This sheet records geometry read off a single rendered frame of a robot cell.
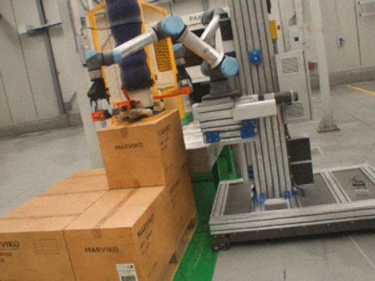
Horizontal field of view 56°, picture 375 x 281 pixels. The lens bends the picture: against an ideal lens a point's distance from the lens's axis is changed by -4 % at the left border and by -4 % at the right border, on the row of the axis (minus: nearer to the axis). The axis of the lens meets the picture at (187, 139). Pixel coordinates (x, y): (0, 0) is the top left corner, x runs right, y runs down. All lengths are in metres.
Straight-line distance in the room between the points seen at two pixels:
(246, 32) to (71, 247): 1.70
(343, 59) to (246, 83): 9.61
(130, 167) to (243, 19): 1.23
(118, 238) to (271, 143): 1.27
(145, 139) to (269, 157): 0.89
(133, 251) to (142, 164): 0.67
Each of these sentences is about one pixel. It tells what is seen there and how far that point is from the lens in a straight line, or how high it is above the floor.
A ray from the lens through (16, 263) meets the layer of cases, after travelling 2.32.
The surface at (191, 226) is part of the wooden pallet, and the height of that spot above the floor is 0.03.
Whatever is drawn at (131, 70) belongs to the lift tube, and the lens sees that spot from 2.50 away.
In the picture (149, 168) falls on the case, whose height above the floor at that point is 0.66.
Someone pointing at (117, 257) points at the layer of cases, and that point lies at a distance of 1.94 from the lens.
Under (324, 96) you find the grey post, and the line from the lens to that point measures 5.67.
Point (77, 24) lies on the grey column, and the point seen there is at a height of 1.89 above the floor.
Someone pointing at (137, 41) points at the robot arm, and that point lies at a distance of 2.22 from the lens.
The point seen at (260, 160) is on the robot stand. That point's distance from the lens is 2.62.
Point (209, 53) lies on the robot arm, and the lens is 2.20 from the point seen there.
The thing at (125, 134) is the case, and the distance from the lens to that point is 2.34.
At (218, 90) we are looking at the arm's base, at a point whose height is 1.07.
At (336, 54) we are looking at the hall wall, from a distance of 11.99.
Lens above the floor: 1.24
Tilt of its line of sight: 11 degrees down
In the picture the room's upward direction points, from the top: 10 degrees counter-clockwise
